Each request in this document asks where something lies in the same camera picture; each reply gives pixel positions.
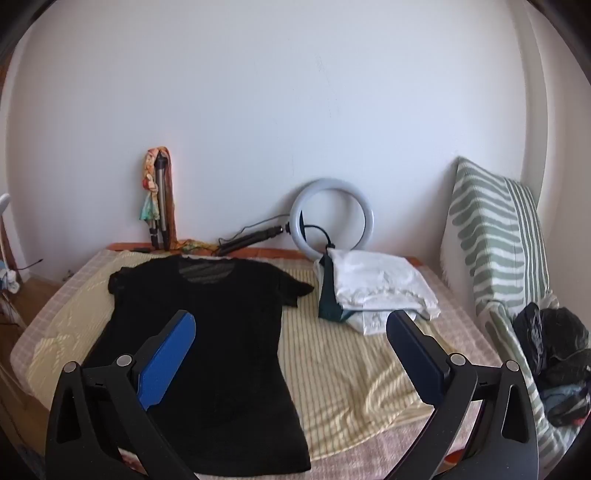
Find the dark green garment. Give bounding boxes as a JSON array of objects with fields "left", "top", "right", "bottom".
[{"left": 318, "top": 249, "right": 356, "bottom": 322}]

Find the green striped pillow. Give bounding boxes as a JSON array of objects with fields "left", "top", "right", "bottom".
[{"left": 441, "top": 157, "right": 578, "bottom": 467}]

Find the yellow striped bed sheet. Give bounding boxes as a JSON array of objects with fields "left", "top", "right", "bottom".
[{"left": 10, "top": 247, "right": 509, "bottom": 480}]

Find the black t-shirt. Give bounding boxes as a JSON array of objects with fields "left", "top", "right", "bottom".
[{"left": 83, "top": 256, "right": 315, "bottom": 474}]

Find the black ring light stand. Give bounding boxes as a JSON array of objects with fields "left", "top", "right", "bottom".
[{"left": 217, "top": 224, "right": 289, "bottom": 257}]

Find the colourful patterned scarf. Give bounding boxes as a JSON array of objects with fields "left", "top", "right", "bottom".
[{"left": 139, "top": 147, "right": 218, "bottom": 256}]

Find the black ring light cable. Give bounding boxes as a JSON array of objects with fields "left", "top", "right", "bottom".
[{"left": 299, "top": 210, "right": 335, "bottom": 252}]

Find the black plastic bag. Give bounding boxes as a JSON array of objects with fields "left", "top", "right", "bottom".
[{"left": 512, "top": 302, "right": 591, "bottom": 388}]

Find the pile of white clothes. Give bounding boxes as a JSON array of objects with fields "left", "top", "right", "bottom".
[{"left": 314, "top": 249, "right": 440, "bottom": 337}]

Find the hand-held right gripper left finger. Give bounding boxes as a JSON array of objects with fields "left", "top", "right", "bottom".
[{"left": 45, "top": 310, "right": 199, "bottom": 480}]

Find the dark blue cloth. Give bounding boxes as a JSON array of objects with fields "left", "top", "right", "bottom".
[{"left": 541, "top": 383, "right": 591, "bottom": 428}]

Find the silver tripod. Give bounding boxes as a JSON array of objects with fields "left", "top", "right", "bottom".
[{"left": 148, "top": 154, "right": 171, "bottom": 251}]

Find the thin black stand cable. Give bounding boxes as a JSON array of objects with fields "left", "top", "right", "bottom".
[{"left": 218, "top": 215, "right": 289, "bottom": 245}]

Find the white desk lamp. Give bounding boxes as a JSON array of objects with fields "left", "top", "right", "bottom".
[{"left": 0, "top": 193, "right": 11, "bottom": 278}]

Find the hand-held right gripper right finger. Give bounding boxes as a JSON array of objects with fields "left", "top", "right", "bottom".
[{"left": 386, "top": 310, "right": 541, "bottom": 480}]

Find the white ring light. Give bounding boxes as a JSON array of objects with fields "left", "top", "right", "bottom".
[{"left": 290, "top": 178, "right": 376, "bottom": 261}]

